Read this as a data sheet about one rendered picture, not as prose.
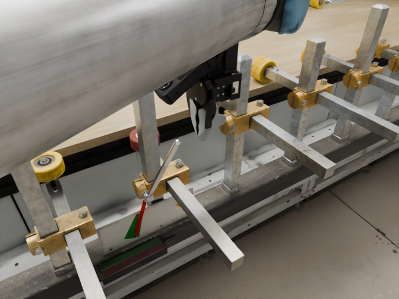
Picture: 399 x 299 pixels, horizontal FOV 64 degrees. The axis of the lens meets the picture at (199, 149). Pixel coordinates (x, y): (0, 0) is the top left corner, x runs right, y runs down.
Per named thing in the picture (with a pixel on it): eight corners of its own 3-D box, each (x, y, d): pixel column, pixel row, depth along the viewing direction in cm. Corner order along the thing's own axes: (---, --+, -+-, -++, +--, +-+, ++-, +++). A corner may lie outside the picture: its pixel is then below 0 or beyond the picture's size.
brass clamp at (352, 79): (380, 82, 108) (385, 67, 105) (355, 91, 102) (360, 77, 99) (364, 76, 112) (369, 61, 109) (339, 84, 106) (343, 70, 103)
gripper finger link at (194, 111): (220, 133, 70) (222, 95, 65) (197, 141, 68) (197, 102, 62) (212, 127, 72) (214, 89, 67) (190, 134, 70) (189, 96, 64)
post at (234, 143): (237, 203, 101) (253, 55, 72) (228, 207, 100) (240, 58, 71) (231, 196, 103) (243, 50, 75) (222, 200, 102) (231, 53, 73)
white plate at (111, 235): (193, 213, 90) (193, 188, 84) (104, 256, 79) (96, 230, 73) (193, 212, 90) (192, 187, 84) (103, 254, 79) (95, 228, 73)
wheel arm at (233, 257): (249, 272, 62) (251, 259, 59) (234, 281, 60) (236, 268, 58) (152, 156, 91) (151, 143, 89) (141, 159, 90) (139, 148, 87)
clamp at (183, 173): (189, 183, 82) (189, 168, 79) (141, 203, 77) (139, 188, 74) (179, 171, 86) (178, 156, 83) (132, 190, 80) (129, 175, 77)
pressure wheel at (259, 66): (273, 56, 107) (256, 72, 106) (279, 72, 113) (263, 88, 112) (261, 50, 111) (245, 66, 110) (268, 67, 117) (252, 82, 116)
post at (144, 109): (167, 237, 90) (152, 80, 62) (156, 242, 89) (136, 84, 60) (161, 229, 93) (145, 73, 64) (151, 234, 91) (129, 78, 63)
